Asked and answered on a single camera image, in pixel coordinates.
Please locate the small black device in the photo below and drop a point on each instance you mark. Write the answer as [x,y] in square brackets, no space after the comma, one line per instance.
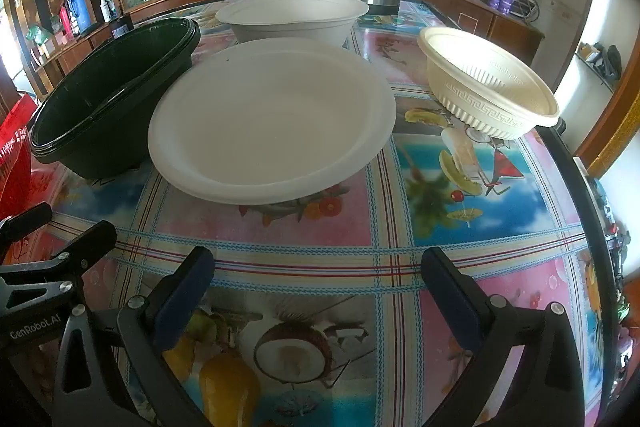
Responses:
[121,28]

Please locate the green packet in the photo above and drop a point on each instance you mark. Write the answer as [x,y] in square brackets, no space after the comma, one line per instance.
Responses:
[39,34]

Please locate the cream patterned plastic bowl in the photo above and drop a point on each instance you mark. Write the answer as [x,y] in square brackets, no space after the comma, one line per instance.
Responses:
[480,102]

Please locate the blue jug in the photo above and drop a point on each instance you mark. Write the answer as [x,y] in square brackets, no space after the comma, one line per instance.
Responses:
[80,9]

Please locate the pink thermos jug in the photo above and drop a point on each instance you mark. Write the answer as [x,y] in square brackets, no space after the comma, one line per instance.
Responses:
[66,22]

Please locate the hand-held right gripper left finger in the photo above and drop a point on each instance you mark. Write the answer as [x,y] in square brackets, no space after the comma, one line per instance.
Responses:
[185,302]

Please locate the wooden sideboard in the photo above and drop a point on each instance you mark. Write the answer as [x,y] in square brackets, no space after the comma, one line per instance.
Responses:
[510,32]

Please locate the printed fruit tablecloth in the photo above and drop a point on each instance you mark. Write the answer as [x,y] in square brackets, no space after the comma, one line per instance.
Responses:
[425,217]

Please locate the red shopping bag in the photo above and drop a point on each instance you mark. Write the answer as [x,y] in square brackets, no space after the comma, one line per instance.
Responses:
[15,147]

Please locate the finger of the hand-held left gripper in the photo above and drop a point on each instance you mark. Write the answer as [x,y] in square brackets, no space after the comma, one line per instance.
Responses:
[30,219]
[95,242]

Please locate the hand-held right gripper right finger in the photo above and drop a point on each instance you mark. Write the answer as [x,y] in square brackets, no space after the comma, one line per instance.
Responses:
[450,302]

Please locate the white spray bottle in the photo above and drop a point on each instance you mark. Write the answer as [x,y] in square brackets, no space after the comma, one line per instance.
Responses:
[107,9]

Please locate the black plastic bowl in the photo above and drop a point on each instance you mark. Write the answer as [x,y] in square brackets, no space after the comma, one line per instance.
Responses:
[100,107]
[125,152]

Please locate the white paper bowl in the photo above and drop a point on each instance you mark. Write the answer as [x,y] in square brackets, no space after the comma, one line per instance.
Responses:
[290,19]

